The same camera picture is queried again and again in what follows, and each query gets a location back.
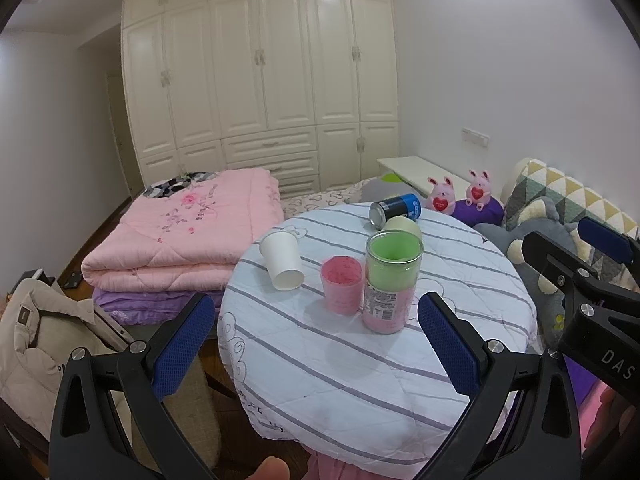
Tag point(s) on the purple cushion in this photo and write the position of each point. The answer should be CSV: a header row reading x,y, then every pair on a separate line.
x,y
480,215

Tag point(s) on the tall clear jar green lid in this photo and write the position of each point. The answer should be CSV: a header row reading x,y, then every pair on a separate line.
x,y
391,285

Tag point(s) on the pink plush rabbit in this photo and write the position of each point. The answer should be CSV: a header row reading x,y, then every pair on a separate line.
x,y
441,195
479,191

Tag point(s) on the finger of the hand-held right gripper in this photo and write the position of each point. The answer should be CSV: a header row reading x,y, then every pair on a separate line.
x,y
555,260
607,240

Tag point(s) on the beige jacket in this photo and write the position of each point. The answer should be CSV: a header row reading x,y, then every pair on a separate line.
x,y
35,345

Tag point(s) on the white paper cup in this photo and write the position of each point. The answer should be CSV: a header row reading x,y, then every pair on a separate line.
x,y
281,259

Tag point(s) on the cream wardrobe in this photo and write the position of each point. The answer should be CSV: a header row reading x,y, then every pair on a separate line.
x,y
260,75

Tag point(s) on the white bedside bench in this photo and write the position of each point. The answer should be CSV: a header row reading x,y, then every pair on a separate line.
x,y
415,166

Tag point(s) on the purple blanket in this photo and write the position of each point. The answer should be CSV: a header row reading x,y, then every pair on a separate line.
x,y
150,305

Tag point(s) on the heart print bed sheet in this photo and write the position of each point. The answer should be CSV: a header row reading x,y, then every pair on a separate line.
x,y
315,200

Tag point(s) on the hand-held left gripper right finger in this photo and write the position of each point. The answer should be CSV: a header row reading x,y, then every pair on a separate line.
x,y
447,345

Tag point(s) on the triangle patterned pillow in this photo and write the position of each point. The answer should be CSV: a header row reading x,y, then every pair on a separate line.
x,y
560,185

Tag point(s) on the grey plush toy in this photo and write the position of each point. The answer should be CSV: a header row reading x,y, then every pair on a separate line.
x,y
540,220

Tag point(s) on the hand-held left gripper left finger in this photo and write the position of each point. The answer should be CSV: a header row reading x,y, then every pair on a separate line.
x,y
182,345

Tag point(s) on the blue and black can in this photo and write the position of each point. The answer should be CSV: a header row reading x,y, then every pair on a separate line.
x,y
396,208

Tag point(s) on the black and white patterned cloth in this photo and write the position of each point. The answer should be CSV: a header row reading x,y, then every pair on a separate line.
x,y
167,186

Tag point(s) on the person's right hand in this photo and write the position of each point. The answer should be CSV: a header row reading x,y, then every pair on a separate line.
x,y
612,420

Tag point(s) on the white wall switch panel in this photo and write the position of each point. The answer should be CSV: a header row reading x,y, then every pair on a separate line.
x,y
475,136

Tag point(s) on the striped white table cover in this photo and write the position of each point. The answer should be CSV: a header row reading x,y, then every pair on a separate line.
x,y
350,375

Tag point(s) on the light green lid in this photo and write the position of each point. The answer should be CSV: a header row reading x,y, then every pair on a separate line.
x,y
402,225

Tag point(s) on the folded pink quilt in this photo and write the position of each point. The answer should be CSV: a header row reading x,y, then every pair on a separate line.
x,y
200,230

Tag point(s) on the person's left hand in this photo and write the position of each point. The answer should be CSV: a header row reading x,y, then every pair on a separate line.
x,y
270,470

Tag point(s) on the white door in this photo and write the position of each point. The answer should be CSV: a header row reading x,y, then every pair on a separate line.
x,y
119,125

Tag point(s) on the pink plastic cup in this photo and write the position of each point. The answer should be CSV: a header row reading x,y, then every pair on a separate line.
x,y
341,285

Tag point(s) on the grey pillow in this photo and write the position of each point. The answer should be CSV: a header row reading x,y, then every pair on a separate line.
x,y
375,191

